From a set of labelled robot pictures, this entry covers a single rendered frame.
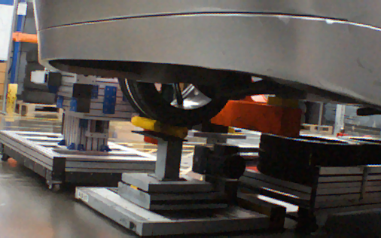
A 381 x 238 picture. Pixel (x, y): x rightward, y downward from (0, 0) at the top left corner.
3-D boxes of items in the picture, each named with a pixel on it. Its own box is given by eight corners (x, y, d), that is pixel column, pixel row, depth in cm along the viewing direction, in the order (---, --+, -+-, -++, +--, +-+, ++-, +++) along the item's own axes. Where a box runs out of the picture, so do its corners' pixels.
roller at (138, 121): (154, 132, 312) (156, 120, 312) (129, 125, 337) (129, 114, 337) (164, 132, 315) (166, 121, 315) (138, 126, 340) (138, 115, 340)
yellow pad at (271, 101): (281, 106, 327) (282, 97, 327) (265, 104, 338) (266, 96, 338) (299, 108, 334) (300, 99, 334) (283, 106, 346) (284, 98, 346)
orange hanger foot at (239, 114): (278, 135, 325) (285, 73, 323) (222, 125, 369) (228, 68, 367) (300, 137, 334) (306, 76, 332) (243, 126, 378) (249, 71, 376)
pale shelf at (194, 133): (193, 136, 383) (193, 132, 383) (179, 133, 397) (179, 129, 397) (246, 139, 407) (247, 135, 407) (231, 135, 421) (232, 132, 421)
